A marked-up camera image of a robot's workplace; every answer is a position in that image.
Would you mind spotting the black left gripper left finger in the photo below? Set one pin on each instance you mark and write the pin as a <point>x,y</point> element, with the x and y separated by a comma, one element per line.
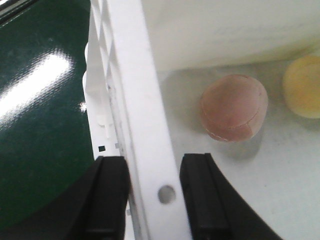
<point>93,208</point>

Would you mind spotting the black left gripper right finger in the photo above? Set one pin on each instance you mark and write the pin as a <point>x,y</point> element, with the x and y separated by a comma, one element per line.
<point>215,209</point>

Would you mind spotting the pink plush ball toy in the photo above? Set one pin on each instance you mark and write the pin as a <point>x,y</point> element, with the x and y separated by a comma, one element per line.
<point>233,108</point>

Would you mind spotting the yellow plush ball toy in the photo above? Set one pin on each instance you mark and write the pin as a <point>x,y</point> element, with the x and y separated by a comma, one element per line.
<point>301,86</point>

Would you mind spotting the white plastic tote box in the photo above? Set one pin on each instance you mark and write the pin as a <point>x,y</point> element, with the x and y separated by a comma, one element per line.
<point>148,63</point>

